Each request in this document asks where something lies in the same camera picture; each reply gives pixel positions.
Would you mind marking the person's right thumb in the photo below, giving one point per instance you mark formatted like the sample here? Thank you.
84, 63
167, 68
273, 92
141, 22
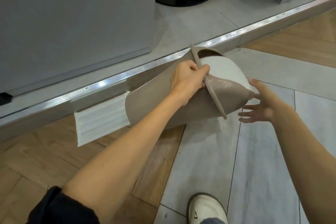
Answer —
254, 84

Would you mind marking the beige slipper with white insole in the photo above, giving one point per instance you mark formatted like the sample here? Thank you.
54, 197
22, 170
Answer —
152, 105
225, 92

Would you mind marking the person's right forearm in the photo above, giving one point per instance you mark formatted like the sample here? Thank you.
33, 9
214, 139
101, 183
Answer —
307, 139

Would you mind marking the person's left hand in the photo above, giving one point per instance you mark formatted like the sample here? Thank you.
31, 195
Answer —
183, 79

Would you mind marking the person's right hand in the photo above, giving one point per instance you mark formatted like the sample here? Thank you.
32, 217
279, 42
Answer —
262, 108

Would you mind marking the white shoe with beige sole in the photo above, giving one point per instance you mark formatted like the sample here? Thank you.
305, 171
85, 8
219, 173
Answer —
207, 209

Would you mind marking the person's left forearm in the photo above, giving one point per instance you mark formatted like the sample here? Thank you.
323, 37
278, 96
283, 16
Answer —
118, 158

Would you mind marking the blue jeans leg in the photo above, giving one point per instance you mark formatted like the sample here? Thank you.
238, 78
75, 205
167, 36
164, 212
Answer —
212, 221

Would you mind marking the dark sleeve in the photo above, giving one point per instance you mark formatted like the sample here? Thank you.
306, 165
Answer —
60, 210

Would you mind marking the large grey cabinet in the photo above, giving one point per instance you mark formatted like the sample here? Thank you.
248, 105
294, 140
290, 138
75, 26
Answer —
73, 21

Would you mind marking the person's left thumb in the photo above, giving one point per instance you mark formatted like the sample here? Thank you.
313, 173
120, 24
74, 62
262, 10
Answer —
203, 69

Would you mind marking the small black object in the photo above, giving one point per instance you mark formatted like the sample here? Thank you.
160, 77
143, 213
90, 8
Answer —
5, 98

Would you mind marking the white ribbed pad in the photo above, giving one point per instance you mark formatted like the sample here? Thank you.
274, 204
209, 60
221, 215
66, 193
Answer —
101, 121

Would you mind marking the metal step edge trim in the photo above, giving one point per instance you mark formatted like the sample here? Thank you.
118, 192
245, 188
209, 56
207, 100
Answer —
147, 65

